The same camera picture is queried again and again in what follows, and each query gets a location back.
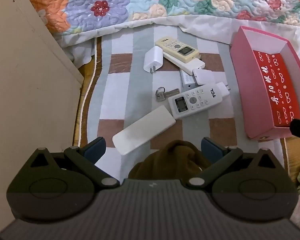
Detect long white remote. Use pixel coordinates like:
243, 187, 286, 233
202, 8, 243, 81
112, 105, 176, 156

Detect white charger plug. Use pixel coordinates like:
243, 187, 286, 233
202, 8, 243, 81
143, 46, 164, 73

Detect red patterned card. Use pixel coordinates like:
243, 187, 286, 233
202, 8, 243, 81
252, 50, 300, 128

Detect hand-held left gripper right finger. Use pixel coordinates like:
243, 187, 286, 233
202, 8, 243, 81
185, 137, 276, 188

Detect long white power bank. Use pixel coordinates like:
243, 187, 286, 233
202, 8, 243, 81
162, 54, 205, 73

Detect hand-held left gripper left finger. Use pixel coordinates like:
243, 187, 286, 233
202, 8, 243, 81
30, 137, 120, 188

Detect floral quilt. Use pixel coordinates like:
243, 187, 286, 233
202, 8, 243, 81
17, 0, 300, 49

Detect silver keys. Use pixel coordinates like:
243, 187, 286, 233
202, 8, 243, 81
154, 86, 180, 102

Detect small white square adapter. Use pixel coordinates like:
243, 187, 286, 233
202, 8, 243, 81
192, 69, 217, 85

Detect small white plug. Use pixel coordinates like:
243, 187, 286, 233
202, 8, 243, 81
216, 81, 232, 96

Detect small white box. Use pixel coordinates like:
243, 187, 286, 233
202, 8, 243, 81
179, 69, 198, 89

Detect brown cloth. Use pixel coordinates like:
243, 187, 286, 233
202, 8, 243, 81
128, 140, 213, 180

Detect pink box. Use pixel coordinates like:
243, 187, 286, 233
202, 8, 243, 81
229, 26, 300, 140

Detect checkered mat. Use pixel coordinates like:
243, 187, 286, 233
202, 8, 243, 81
74, 25, 294, 180

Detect white remote control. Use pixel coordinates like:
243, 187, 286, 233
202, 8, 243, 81
168, 83, 227, 119

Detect cream remote control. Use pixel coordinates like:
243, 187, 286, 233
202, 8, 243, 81
155, 37, 200, 63

